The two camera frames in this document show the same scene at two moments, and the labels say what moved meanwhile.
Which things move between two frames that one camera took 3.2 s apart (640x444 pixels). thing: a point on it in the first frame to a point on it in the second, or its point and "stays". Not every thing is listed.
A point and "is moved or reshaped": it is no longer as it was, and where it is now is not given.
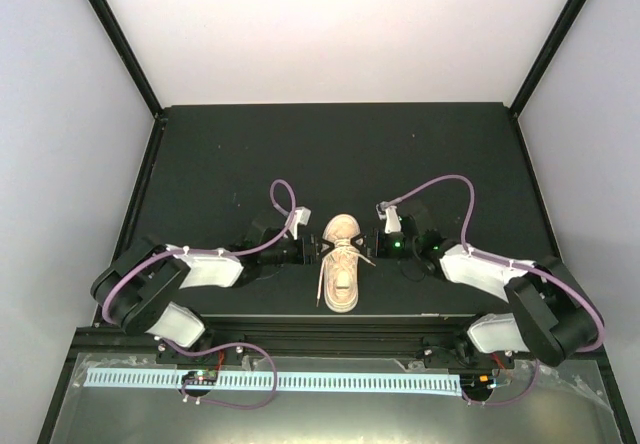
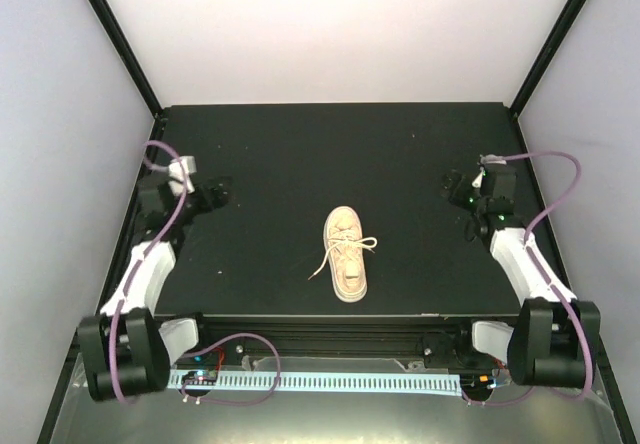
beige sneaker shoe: [341, 264] is moved or reshaped
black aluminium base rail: [302, 335] stays
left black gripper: [308, 255] to [221, 197]
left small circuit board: [202, 377] stays
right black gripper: [374, 246] to [447, 184]
